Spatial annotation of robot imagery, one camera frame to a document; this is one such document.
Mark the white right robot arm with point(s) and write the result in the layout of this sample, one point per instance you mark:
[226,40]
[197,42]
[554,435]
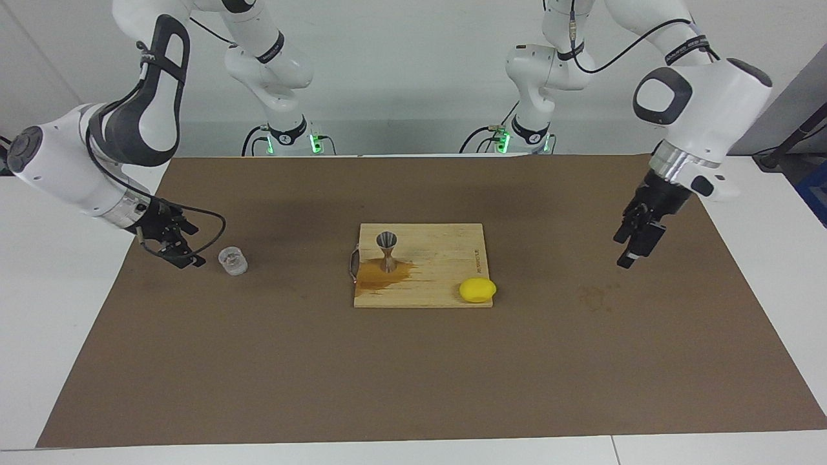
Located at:
[58,168]

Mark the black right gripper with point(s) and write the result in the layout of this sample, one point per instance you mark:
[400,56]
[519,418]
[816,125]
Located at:
[160,223]

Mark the blue crate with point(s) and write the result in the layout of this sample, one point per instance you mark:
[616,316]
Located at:
[815,190]

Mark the brown table mat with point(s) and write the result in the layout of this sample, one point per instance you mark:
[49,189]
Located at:
[258,361]

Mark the metal double jigger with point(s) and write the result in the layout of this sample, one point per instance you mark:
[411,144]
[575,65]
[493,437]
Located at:
[387,242]

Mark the yellow lemon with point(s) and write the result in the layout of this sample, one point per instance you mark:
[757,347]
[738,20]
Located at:
[477,290]

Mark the small clear glass cup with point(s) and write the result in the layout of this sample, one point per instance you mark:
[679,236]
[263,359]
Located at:
[232,261]

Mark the black stand leg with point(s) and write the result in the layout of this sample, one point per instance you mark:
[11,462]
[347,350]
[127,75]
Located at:
[772,158]

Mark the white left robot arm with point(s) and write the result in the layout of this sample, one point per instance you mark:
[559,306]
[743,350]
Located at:
[711,110]

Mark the wooden cutting board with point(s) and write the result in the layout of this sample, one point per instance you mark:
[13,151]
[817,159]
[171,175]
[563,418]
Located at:
[439,258]

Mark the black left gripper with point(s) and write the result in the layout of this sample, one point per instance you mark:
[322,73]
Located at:
[662,194]

